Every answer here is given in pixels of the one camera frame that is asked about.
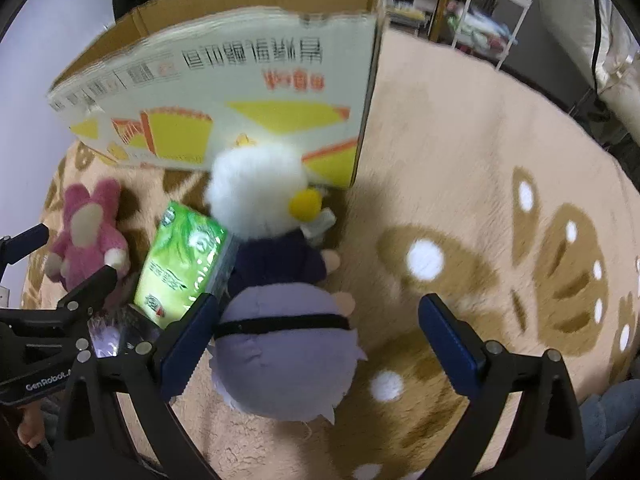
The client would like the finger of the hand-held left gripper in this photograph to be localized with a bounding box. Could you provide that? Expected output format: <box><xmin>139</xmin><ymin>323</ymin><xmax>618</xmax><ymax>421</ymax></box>
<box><xmin>0</xmin><ymin>224</ymin><xmax>51</xmax><ymax>281</ymax></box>
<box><xmin>54</xmin><ymin>263</ymin><xmax>119</xmax><ymax>322</ymax></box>

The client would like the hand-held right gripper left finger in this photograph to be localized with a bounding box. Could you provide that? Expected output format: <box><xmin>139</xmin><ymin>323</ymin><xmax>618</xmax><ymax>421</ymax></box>
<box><xmin>50</xmin><ymin>291</ymin><xmax>223</xmax><ymax>480</ymax></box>

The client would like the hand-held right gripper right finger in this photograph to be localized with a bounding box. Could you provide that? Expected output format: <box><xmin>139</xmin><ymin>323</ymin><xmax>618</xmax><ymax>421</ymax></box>
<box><xmin>417</xmin><ymin>294</ymin><xmax>588</xmax><ymax>480</ymax></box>

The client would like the shiny dark plastic packet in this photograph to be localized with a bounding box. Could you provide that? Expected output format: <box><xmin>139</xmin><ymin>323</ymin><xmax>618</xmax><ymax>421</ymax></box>
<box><xmin>87</xmin><ymin>304</ymin><xmax>162</xmax><ymax>358</ymax></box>

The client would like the lavender-haired plush doll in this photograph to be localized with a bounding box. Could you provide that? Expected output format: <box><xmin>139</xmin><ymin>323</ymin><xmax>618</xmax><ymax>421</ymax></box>
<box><xmin>209</xmin><ymin>232</ymin><xmax>368</xmax><ymax>423</ymax></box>

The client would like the white fluffy plush duck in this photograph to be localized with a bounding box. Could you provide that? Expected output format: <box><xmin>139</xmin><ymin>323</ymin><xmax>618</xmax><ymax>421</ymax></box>
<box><xmin>206</xmin><ymin>135</ymin><xmax>337</xmax><ymax>246</ymax></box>

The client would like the printed cardboard box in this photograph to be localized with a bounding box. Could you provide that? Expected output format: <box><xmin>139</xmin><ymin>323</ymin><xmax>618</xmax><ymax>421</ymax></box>
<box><xmin>46</xmin><ymin>0</ymin><xmax>387</xmax><ymax>191</ymax></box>

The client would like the person's left hand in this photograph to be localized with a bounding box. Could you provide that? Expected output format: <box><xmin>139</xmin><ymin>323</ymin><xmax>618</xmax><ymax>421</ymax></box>
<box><xmin>15</xmin><ymin>402</ymin><xmax>49</xmax><ymax>449</ymax></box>

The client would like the pink plush bear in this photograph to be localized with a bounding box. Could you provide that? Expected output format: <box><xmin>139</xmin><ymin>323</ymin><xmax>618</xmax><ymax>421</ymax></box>
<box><xmin>45</xmin><ymin>178</ymin><xmax>132</xmax><ymax>292</ymax></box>

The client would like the green tissue pack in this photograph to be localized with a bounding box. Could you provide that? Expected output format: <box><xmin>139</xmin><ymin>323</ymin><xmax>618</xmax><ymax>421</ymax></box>
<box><xmin>132</xmin><ymin>200</ymin><xmax>240</xmax><ymax>330</ymax></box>

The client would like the beige paw-print rug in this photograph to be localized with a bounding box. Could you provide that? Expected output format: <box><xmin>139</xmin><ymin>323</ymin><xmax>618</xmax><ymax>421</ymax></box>
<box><xmin>22</xmin><ymin>27</ymin><xmax>640</xmax><ymax>480</ymax></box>

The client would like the person's blue jeans leg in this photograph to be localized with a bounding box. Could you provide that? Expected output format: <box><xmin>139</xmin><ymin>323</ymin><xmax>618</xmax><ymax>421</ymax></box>
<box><xmin>577</xmin><ymin>379</ymin><xmax>640</xmax><ymax>480</ymax></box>

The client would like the white metal rack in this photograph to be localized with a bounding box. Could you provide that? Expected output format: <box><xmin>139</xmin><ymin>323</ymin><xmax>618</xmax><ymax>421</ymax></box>
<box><xmin>450</xmin><ymin>0</ymin><xmax>533</xmax><ymax>73</ymax></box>

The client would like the white bedding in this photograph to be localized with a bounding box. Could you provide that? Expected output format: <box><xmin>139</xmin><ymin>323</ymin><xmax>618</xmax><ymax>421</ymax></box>
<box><xmin>534</xmin><ymin>0</ymin><xmax>640</xmax><ymax>136</ymax></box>

